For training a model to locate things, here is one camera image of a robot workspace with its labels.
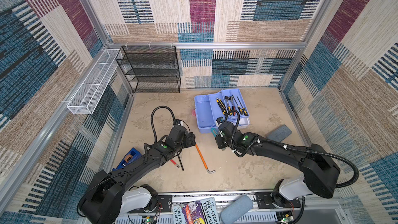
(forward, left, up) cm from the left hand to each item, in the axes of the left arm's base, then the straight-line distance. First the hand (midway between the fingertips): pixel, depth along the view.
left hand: (191, 135), depth 85 cm
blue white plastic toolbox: (+20, -11, -1) cm, 23 cm away
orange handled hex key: (-7, -5, -11) cm, 15 cm away
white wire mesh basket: (+6, +47, +23) cm, 52 cm away
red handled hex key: (-11, +9, -10) cm, 18 cm away
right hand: (-1, -15, -2) cm, 16 cm away
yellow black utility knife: (+21, -19, -1) cm, 28 cm away
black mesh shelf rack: (+49, +29, +7) cm, 57 cm away
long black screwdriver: (+18, -29, 0) cm, 34 cm away
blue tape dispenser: (-9, +30, -3) cm, 32 cm away
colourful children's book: (-33, -6, -8) cm, 35 cm away
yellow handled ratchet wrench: (+25, -22, +2) cm, 33 cm away
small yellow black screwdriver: (+15, -31, +1) cm, 35 cm away
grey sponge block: (+4, -52, -8) cm, 53 cm away
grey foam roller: (-31, -24, -7) cm, 40 cm away
